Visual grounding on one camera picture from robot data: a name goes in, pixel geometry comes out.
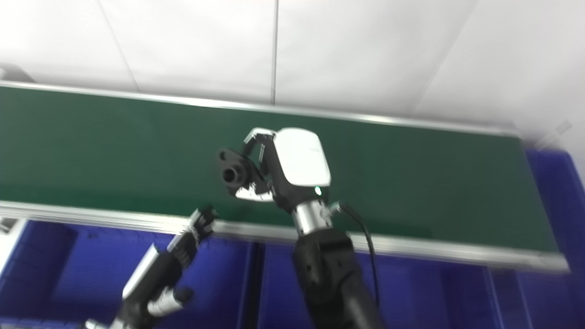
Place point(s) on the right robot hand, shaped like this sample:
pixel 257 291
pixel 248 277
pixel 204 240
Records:
pixel 299 157

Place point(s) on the aluminium conveyor leg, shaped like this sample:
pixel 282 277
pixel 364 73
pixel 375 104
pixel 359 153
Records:
pixel 7 225

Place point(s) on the thin grey rod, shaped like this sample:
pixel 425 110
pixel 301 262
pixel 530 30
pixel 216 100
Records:
pixel 555 132

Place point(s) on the blue plastic bin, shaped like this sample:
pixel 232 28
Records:
pixel 420 297
pixel 82 274
pixel 566 205

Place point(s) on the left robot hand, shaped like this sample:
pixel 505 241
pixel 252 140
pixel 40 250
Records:
pixel 155 278

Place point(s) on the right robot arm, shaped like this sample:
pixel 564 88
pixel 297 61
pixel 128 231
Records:
pixel 329 274

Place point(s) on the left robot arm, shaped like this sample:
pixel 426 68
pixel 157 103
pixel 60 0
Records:
pixel 98 325

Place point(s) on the black flange part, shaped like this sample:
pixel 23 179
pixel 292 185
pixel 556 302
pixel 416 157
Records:
pixel 234 173

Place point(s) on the green conveyor belt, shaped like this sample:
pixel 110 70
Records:
pixel 411 246
pixel 434 183

